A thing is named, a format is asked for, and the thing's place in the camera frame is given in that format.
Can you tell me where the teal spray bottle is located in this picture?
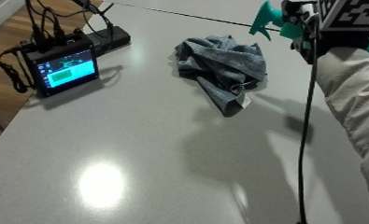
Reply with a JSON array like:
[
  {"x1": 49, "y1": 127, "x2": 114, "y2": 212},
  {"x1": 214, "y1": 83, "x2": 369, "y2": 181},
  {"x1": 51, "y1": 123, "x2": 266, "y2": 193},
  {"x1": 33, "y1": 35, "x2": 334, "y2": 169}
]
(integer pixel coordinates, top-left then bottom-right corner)
[{"x1": 249, "y1": 0, "x2": 369, "y2": 64}]

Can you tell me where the white cube with black markers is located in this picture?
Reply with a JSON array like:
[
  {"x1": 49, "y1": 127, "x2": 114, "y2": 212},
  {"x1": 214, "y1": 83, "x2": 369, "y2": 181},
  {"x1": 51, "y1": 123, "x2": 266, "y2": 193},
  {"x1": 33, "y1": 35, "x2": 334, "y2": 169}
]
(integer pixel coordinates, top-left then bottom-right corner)
[{"x1": 314, "y1": 0, "x2": 369, "y2": 33}]

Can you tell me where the grey crumpled cloth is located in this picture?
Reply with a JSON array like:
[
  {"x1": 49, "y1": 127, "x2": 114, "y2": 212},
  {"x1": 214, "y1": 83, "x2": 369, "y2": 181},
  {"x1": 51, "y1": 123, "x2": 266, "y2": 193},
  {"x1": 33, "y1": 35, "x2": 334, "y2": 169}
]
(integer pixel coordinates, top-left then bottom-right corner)
[{"x1": 167, "y1": 35, "x2": 269, "y2": 119}]

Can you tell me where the black rectangular power box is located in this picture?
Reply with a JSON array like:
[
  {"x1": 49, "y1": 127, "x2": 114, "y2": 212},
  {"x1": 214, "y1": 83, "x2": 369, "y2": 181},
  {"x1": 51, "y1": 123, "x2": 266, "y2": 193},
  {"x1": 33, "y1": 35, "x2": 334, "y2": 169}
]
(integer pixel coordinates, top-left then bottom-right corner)
[{"x1": 83, "y1": 25, "x2": 133, "y2": 57}]

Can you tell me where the small black touchscreen device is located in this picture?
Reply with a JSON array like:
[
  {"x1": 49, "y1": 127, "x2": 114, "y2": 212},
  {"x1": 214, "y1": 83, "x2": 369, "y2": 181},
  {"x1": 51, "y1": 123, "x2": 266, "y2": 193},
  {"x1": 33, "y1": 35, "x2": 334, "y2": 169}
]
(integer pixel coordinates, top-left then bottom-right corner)
[{"x1": 21, "y1": 37, "x2": 101, "y2": 98}]

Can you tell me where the long black glove cable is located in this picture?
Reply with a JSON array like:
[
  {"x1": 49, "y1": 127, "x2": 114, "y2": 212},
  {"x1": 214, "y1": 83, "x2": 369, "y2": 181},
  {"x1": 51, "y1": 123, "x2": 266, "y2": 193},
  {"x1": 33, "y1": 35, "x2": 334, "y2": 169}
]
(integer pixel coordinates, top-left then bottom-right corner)
[{"x1": 295, "y1": 14, "x2": 321, "y2": 224}]

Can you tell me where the thick black power cable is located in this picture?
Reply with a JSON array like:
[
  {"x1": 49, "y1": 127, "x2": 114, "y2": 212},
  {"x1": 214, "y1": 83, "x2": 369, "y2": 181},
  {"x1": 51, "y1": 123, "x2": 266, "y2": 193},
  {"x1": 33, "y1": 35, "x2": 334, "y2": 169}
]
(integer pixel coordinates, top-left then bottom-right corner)
[{"x1": 70, "y1": 0, "x2": 115, "y2": 35}]

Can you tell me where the black plug cable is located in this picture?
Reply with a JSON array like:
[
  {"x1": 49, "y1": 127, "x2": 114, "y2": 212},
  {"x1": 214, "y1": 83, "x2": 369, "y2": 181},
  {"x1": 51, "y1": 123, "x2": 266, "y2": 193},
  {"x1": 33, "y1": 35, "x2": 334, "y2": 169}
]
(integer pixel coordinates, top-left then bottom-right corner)
[
  {"x1": 37, "y1": 0, "x2": 69, "y2": 45},
  {"x1": 23, "y1": 0, "x2": 47, "y2": 48}
]

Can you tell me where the looped black cable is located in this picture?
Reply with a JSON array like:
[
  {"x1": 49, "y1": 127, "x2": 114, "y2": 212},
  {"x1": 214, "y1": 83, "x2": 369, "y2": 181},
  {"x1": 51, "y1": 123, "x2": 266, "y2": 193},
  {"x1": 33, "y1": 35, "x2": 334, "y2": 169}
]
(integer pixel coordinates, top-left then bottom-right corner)
[{"x1": 0, "y1": 42, "x2": 37, "y2": 94}]

